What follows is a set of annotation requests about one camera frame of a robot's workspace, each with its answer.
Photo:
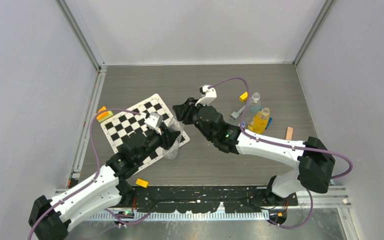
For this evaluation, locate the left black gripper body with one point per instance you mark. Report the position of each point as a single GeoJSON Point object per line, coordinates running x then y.
{"type": "Point", "coordinates": [154, 140]}

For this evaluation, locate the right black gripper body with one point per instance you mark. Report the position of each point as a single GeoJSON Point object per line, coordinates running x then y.
{"type": "Point", "coordinates": [196, 120]}

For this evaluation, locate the clear bottle blue cap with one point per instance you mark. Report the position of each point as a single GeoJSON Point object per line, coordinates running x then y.
{"type": "Point", "coordinates": [176, 129]}

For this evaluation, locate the clear plastic bottle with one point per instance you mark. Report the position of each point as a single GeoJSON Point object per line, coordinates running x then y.
{"type": "Point", "coordinates": [254, 105]}

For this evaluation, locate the yellow juice bottle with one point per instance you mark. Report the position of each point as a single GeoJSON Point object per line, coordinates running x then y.
{"type": "Point", "coordinates": [260, 121]}

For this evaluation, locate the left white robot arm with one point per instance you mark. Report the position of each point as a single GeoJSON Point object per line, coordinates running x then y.
{"type": "Point", "coordinates": [53, 218]}

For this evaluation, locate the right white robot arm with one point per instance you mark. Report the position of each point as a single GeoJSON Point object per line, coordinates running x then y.
{"type": "Point", "coordinates": [311, 161]}

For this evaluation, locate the grey long block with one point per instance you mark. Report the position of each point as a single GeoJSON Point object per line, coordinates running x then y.
{"type": "Point", "coordinates": [236, 114]}

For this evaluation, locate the yellow block near base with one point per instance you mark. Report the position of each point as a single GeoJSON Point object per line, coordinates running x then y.
{"type": "Point", "coordinates": [142, 183]}

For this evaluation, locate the orange green block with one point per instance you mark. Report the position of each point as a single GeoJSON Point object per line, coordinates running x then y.
{"type": "Point", "coordinates": [104, 115]}

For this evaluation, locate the blue lego brick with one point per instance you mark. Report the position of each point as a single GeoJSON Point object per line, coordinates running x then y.
{"type": "Point", "coordinates": [269, 122]}

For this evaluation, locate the tan wooden block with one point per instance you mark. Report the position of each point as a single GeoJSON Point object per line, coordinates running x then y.
{"type": "Point", "coordinates": [289, 133]}

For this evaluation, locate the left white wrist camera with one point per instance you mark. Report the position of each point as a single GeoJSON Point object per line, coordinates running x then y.
{"type": "Point", "coordinates": [153, 121]}

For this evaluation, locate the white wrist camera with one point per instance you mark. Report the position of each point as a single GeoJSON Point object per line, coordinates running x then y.
{"type": "Point", "coordinates": [153, 121]}
{"type": "Point", "coordinates": [208, 95]}

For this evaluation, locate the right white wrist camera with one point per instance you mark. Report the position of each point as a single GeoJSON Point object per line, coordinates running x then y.
{"type": "Point", "coordinates": [208, 95]}

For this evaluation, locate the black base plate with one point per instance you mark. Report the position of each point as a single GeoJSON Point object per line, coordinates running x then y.
{"type": "Point", "coordinates": [197, 199]}

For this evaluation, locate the grey slotted cable duct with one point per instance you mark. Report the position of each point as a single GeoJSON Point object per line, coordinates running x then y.
{"type": "Point", "coordinates": [219, 215]}

